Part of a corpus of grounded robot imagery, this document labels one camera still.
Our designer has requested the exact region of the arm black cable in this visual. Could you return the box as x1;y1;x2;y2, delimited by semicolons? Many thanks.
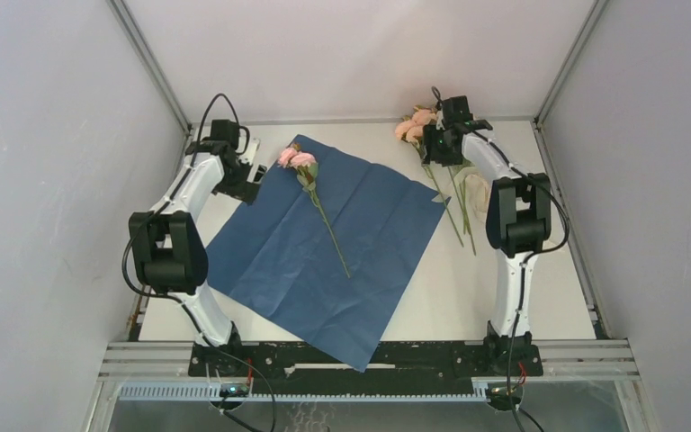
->
121;93;278;432
429;85;572;432

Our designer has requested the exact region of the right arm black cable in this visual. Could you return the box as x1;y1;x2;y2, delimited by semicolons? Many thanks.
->
429;85;572;432

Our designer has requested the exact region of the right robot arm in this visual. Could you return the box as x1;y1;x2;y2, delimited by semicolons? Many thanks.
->
422;121;552;374

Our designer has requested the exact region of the cream ribbon string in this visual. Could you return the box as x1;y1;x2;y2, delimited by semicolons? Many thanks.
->
462;173;492;223

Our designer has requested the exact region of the white cable duct strip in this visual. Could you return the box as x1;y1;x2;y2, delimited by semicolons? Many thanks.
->
117;382;489;402

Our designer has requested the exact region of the blue wrapping paper sheet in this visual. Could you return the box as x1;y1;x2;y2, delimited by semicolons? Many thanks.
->
206;135;444;363

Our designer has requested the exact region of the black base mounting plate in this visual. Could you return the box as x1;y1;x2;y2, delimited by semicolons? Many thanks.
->
191;342;538;397

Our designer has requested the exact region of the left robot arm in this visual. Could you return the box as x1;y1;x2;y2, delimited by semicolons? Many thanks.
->
121;138;265;375

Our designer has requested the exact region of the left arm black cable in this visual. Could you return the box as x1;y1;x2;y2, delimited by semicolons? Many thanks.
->
121;93;278;432

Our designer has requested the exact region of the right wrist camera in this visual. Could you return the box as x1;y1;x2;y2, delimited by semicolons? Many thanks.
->
438;95;493;133

